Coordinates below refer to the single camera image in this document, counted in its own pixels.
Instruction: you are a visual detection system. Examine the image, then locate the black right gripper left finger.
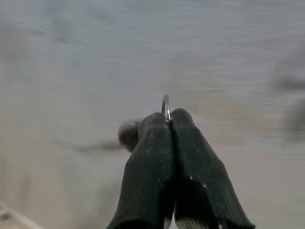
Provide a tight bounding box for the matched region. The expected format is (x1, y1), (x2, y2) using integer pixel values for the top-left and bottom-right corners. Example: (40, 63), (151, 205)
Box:
(106, 113), (176, 229)

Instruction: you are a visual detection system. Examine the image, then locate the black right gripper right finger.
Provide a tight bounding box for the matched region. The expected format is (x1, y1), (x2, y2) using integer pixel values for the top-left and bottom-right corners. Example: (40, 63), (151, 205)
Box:
(169, 108), (255, 229)

